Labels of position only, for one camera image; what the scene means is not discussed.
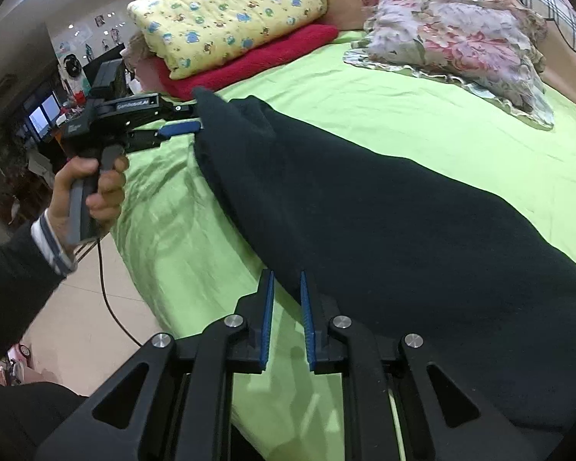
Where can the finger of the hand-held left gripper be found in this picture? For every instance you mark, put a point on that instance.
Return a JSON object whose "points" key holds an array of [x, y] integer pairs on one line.
{"points": [[180, 108], [182, 128]]}

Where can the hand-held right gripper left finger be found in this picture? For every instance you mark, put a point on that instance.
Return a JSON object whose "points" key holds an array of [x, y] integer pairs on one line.
{"points": [[267, 326]]}

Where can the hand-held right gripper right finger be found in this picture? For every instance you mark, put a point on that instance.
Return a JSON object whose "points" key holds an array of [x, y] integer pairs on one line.
{"points": [[308, 331]]}

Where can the black pants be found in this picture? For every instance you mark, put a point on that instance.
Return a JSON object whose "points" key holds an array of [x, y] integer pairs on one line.
{"points": [[365, 230]]}

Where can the person's left forearm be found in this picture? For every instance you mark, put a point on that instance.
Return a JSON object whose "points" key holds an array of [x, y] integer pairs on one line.
{"points": [[14, 288]]}

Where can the person's left hand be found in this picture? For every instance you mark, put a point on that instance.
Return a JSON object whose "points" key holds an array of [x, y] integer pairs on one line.
{"points": [[110, 192]]}

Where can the pink cushion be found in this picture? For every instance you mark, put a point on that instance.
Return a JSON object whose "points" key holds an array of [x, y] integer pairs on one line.
{"points": [[148, 74]]}

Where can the red folded blanket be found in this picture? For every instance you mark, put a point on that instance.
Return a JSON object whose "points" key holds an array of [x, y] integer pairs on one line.
{"points": [[249, 62]]}

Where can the yellow patterned quilt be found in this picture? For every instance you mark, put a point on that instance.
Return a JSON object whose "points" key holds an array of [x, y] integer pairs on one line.
{"points": [[230, 14]]}

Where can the green bed sheet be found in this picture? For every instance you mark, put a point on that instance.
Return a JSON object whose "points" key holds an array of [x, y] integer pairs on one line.
{"points": [[413, 120]]}

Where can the person's dark clothing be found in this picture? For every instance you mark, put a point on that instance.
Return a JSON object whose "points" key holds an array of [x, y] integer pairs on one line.
{"points": [[24, 418]]}

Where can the floral ruffled pillow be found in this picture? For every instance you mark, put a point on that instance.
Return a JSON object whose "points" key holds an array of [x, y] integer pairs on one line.
{"points": [[451, 43]]}

